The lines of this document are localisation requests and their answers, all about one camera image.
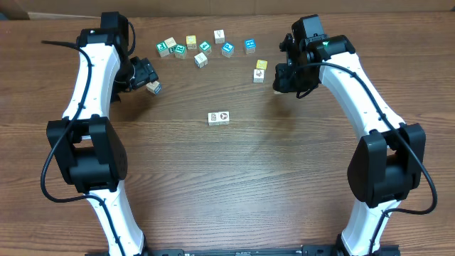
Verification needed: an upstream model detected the cardboard backboard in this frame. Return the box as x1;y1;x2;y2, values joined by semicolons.
1;0;454;19

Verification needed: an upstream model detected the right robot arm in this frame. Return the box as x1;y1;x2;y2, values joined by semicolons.
273;14;437;255

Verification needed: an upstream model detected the yellow block right side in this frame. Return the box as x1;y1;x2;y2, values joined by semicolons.
256;60;268;70

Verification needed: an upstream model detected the white block red picture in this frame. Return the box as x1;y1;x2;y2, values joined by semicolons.
253;69;264;83

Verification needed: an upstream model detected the green wheelchair symbol block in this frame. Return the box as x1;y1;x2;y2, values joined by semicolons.
156;41;170;58

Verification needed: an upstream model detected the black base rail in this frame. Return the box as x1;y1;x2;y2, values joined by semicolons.
85;242;402;256

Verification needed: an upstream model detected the blue picture block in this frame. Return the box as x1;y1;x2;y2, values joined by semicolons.
244;38;256;55

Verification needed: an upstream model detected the green letter block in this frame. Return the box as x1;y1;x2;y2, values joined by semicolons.
174;44;187;59

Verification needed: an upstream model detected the blue letter P block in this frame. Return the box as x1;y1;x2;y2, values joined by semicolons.
221;42;235;58

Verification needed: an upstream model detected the yellow top block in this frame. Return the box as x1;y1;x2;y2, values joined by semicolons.
186;35;198;50

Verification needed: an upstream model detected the white block dark round picture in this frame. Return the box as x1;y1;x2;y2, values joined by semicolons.
218;112;230;125

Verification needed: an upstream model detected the white block blue side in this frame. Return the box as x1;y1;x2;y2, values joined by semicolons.
194;53;208;68

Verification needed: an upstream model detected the yellow block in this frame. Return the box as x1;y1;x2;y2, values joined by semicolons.
256;60;268;70
186;35;198;50

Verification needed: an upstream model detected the green number four block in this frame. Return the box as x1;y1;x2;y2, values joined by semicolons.
198;41;212;55

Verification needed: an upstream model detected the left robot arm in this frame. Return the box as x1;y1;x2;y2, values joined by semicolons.
43;11;161;255

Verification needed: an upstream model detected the white block owl picture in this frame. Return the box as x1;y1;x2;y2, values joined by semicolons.
208;112;220;126

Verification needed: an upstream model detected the white block top row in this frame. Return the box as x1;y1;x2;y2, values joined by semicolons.
214;29;225;44

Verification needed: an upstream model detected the plain white lettered block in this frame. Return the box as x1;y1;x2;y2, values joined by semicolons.
164;37;177;53

